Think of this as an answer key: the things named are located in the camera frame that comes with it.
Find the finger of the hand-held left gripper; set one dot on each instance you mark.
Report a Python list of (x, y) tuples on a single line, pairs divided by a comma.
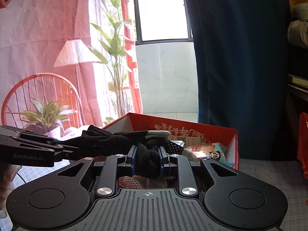
[(31, 136), (67, 152)]

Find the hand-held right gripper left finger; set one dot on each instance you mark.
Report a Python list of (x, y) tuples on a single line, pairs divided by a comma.
[(131, 158)]

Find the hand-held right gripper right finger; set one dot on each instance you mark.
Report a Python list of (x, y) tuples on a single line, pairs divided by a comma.
[(163, 161)]

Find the dotted knit glove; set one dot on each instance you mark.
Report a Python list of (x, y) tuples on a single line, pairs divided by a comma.
[(178, 148)]

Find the black knit glove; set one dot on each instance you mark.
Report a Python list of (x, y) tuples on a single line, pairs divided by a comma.
[(103, 142)]

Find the light blue panda print pouch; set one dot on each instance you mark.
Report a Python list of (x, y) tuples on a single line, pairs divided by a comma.
[(216, 155)]

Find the red strawberry print cardboard box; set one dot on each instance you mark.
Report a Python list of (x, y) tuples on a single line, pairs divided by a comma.
[(216, 130)]

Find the person's left hand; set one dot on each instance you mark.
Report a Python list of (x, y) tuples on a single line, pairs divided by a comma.
[(7, 190)]

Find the pink knit cloth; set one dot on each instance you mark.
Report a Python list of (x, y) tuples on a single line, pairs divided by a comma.
[(132, 182)]

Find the pink printed backdrop cloth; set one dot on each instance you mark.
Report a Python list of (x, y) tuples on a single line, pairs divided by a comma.
[(36, 53)]

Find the plaid bed sheet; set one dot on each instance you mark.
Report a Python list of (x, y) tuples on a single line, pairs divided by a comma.
[(264, 173)]

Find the dark blue curtain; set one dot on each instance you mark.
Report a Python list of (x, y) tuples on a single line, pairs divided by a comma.
[(240, 65)]

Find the red plastic bag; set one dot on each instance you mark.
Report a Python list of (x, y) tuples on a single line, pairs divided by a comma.
[(303, 139)]

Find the dark framed window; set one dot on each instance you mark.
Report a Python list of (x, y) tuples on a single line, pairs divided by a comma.
[(161, 9)]

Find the pale yellow notepad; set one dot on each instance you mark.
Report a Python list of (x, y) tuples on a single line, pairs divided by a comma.
[(298, 80)]

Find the white paper roll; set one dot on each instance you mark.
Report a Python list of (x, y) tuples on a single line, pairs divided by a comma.
[(300, 12)]

